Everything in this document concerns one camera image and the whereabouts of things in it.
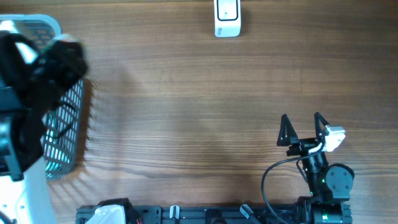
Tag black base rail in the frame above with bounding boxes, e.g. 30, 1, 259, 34
75, 197, 354, 224

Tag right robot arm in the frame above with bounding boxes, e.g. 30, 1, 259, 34
277, 113, 354, 224

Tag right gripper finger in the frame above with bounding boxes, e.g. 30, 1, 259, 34
314, 112, 329, 140
277, 114, 300, 146

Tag grey plastic mesh basket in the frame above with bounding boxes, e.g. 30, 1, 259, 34
1, 14, 83, 178

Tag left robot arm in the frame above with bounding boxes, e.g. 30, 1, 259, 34
1, 30, 88, 223

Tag white barcode scanner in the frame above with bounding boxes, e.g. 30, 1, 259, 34
214, 0, 241, 38

